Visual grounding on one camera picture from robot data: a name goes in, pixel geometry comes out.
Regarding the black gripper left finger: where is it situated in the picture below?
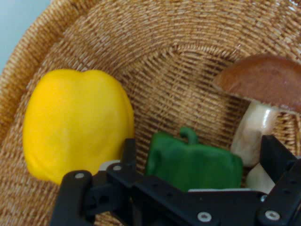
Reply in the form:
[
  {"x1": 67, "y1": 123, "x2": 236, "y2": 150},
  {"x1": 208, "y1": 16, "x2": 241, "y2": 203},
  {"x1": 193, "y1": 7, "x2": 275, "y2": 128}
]
[{"x1": 50, "y1": 138, "x2": 137, "y2": 226}]

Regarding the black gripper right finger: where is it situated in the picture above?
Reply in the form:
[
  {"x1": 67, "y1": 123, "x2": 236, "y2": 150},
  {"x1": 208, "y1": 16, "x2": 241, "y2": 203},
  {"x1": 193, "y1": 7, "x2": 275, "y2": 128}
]
[{"x1": 256, "y1": 135, "x2": 301, "y2": 226}]

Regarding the brown cap mushroom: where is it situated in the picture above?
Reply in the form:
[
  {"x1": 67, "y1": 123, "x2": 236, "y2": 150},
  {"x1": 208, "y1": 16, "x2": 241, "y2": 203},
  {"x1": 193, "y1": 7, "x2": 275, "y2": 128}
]
[{"x1": 213, "y1": 54, "x2": 301, "y2": 168}]

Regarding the woven wicker basket with handles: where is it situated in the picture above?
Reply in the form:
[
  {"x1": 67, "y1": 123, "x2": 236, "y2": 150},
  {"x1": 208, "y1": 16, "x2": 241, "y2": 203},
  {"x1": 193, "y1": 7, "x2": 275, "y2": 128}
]
[{"x1": 0, "y1": 0, "x2": 301, "y2": 226}]

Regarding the yellow bell pepper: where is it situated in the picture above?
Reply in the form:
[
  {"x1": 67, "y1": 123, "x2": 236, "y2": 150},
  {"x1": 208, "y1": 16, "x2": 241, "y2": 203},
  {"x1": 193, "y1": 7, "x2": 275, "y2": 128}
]
[{"x1": 22, "y1": 69, "x2": 135, "y2": 186}]

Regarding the green bell pepper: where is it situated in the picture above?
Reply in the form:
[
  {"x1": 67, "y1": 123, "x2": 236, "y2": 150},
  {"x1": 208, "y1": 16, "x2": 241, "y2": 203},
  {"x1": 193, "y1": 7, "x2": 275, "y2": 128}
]
[{"x1": 144, "y1": 127, "x2": 244, "y2": 193}]

